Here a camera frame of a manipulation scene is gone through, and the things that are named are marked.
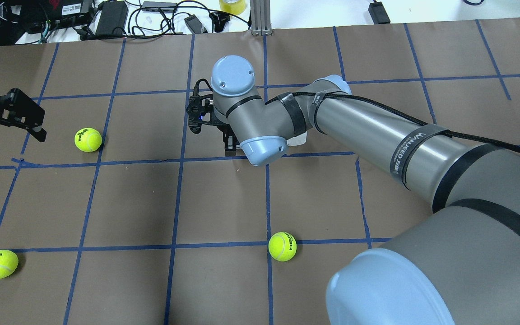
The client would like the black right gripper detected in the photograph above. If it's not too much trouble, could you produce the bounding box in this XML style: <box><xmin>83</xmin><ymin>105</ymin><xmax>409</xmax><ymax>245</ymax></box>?
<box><xmin>186</xmin><ymin>79</ymin><xmax>240</xmax><ymax>157</ymax></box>

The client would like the white tennis ball can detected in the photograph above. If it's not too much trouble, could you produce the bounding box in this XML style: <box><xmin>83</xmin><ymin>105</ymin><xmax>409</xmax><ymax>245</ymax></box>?
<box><xmin>287</xmin><ymin>131</ymin><xmax>308</xmax><ymax>147</ymax></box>

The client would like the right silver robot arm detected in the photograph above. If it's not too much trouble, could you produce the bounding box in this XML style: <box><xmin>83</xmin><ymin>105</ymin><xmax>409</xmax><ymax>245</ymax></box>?
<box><xmin>186</xmin><ymin>56</ymin><xmax>520</xmax><ymax>325</ymax></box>

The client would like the tennis ball near left gripper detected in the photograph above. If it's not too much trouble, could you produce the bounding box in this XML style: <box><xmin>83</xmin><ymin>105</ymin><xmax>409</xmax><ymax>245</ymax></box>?
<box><xmin>74</xmin><ymin>128</ymin><xmax>103</xmax><ymax>153</ymax></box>

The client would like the centre Head tennis ball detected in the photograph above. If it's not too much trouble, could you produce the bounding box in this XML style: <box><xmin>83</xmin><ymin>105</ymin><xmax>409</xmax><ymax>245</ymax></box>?
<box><xmin>268</xmin><ymin>231</ymin><xmax>297</xmax><ymax>262</ymax></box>

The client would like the small black device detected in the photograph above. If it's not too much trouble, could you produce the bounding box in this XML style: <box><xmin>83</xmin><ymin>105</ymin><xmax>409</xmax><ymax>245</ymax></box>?
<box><xmin>184</xmin><ymin>14</ymin><xmax>208</xmax><ymax>34</ymax></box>

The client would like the yellow tape roll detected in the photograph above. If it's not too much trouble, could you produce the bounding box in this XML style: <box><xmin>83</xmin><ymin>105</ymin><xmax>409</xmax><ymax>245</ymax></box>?
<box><xmin>219</xmin><ymin>0</ymin><xmax>247</xmax><ymax>16</ymax></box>

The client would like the black power adapter brick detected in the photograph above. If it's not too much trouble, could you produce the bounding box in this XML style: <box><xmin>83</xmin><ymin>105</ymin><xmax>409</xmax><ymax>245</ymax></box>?
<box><xmin>95</xmin><ymin>0</ymin><xmax>128</xmax><ymax>37</ymax></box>

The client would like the black power adapter right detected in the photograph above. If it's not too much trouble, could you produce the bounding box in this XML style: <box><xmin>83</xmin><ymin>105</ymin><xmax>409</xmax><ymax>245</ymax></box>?
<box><xmin>368</xmin><ymin>0</ymin><xmax>391</xmax><ymax>25</ymax></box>

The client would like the aluminium frame post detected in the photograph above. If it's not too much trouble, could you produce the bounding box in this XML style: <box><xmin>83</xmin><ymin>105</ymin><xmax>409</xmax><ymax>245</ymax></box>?
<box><xmin>250</xmin><ymin>0</ymin><xmax>273</xmax><ymax>36</ymax></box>

